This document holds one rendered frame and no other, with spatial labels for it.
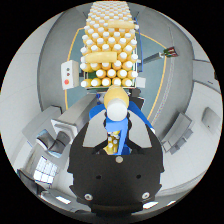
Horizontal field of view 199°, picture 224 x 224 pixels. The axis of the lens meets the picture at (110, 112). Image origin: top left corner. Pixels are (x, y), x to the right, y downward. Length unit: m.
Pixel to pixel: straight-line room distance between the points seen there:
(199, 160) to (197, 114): 1.82
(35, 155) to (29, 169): 0.11
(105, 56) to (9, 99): 2.65
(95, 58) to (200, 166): 3.87
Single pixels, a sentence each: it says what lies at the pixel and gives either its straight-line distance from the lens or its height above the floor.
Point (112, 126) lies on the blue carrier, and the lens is 0.34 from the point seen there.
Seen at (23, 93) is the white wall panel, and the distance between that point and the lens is 2.77.
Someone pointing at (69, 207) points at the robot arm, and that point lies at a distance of 0.35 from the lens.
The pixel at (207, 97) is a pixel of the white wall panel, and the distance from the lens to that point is 3.56.
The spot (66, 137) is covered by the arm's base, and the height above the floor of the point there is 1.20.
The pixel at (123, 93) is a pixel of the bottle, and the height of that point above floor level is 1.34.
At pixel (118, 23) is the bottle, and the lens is 0.53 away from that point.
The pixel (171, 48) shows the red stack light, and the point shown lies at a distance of 0.48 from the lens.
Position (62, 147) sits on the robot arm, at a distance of 0.62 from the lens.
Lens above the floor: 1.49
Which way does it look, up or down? 61 degrees down
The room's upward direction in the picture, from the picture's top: 178 degrees counter-clockwise
